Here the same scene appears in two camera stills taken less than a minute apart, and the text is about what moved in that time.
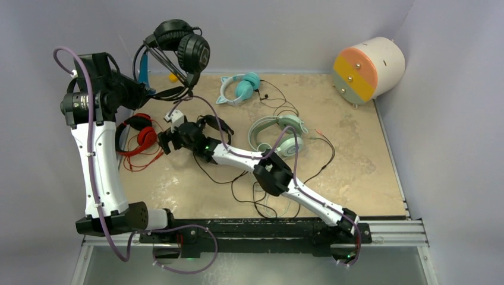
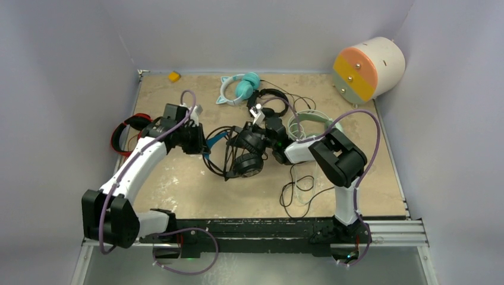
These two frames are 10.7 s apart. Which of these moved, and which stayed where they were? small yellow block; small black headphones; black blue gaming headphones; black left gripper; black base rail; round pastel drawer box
Moved: black blue gaming headphones; small black headphones; black left gripper
Stayed: small yellow block; round pastel drawer box; black base rail
